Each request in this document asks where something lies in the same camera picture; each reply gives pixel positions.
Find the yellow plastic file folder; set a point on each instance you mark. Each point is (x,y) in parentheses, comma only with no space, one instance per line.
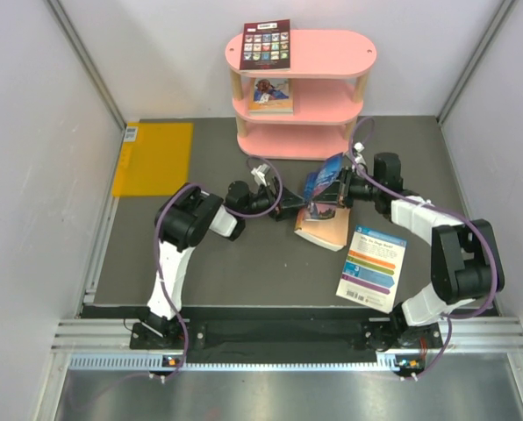
(154,159)

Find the dark red book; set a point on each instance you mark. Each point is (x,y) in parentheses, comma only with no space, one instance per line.
(265,46)

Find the blue Jane Eyre book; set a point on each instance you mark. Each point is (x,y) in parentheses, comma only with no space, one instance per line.
(323,224)

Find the white colourful back-cover book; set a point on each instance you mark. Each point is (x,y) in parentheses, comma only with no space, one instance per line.
(372,269)

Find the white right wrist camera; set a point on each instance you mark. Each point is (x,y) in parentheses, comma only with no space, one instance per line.
(358,151)

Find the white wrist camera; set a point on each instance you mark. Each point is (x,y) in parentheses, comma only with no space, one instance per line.
(261,174)
(358,151)

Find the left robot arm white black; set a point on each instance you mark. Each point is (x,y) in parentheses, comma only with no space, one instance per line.
(182,223)

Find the pink three-tier shelf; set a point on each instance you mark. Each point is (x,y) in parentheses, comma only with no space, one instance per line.
(329,70)

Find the aluminium frame rail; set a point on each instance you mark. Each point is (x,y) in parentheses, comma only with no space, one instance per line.
(108,345)

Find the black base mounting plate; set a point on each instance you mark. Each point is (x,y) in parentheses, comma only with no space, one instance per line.
(274,335)

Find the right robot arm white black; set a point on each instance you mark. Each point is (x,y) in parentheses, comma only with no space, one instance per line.
(464,264)

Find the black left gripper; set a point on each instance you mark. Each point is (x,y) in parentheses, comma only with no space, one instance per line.
(290,202)

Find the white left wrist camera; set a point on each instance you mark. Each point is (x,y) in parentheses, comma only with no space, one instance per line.
(261,174)

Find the orange Othello book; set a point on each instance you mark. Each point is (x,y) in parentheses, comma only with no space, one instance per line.
(270,93)

